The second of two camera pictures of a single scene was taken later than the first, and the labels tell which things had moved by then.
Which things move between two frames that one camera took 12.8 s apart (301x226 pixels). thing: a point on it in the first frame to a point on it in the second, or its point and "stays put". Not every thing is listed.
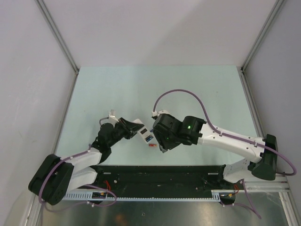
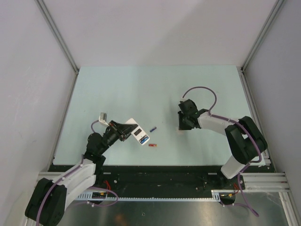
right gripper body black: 167,141 to 183,124
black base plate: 161,180 stays put
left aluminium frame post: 43,9 stays put
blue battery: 148,138 to 144,140
